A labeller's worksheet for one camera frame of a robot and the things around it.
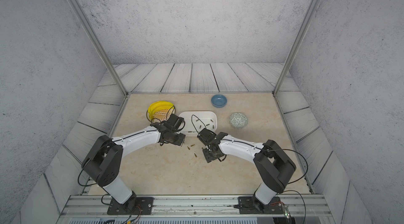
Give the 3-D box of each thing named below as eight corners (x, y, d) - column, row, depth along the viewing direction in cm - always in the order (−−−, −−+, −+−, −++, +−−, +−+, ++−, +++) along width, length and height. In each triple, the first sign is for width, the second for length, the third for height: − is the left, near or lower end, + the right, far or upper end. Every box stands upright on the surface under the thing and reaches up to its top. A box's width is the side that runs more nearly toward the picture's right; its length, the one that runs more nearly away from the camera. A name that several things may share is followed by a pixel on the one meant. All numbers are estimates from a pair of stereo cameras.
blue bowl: (211, 108, 114) (211, 105, 111) (211, 97, 121) (211, 94, 118) (227, 108, 114) (227, 105, 111) (226, 97, 121) (226, 94, 118)
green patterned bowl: (230, 129, 102) (230, 124, 98) (228, 117, 108) (229, 112, 105) (247, 129, 102) (249, 124, 98) (245, 117, 108) (246, 112, 105)
